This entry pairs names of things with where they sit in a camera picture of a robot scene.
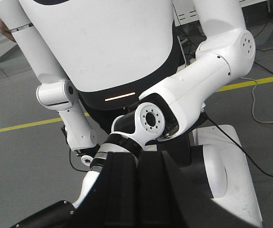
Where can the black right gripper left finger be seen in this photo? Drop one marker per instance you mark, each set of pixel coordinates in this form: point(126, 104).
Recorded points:
point(111, 202)

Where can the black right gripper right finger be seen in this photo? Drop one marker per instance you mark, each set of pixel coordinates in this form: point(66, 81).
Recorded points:
point(167, 199)

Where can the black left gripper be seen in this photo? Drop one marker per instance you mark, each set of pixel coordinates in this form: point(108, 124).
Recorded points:
point(53, 216)

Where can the white humanoid robot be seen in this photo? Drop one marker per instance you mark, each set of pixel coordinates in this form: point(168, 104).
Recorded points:
point(114, 70)

